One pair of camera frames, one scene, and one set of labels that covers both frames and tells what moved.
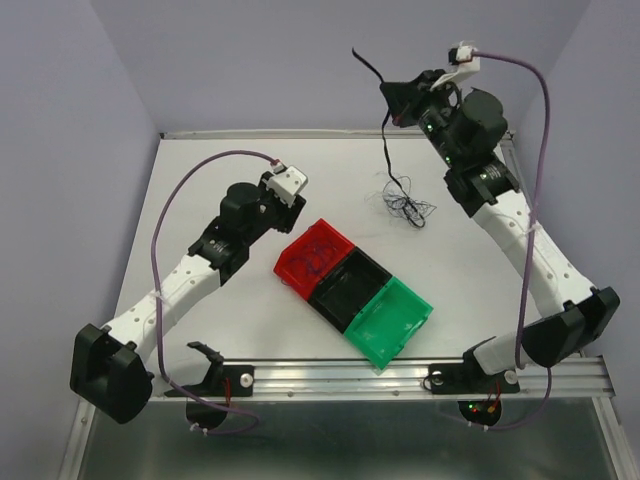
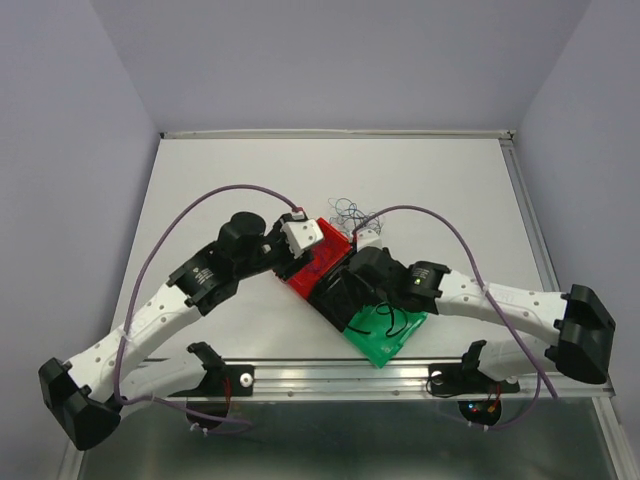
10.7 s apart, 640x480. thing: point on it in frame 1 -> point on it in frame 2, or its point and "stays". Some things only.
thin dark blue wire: (313, 258) -> (331, 270)
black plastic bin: (347, 289) stays
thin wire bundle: (395, 194) -> (347, 214)
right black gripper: (406, 98) -> (351, 282)
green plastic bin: (386, 323) stays
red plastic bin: (309, 260) stays
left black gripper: (289, 215) -> (291, 264)
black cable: (392, 182) -> (385, 313)
